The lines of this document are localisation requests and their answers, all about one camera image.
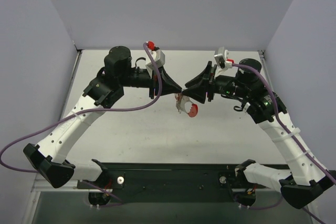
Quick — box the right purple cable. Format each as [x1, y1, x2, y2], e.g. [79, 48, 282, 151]
[232, 63, 336, 187]

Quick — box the red round key tag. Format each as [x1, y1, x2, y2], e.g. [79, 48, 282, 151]
[187, 104, 198, 118]

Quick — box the red tagged key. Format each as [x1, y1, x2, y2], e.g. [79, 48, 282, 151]
[175, 93, 183, 102]

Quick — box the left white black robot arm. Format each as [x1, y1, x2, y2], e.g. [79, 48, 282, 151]
[23, 41, 182, 188]

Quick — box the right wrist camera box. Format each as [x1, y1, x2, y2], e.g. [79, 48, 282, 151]
[214, 47, 234, 74]

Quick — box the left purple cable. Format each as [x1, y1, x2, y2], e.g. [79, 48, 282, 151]
[0, 40, 165, 174]

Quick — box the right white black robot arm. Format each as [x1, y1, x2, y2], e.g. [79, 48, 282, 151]
[182, 58, 335, 209]

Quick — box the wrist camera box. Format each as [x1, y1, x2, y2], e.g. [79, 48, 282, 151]
[214, 47, 234, 74]
[145, 49, 165, 76]

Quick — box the purple cable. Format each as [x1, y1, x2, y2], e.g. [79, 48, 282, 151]
[232, 63, 336, 187]
[0, 40, 165, 174]

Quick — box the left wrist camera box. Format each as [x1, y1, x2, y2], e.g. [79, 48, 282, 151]
[145, 49, 165, 76]

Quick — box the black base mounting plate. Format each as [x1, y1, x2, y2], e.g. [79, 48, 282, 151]
[70, 160, 266, 208]

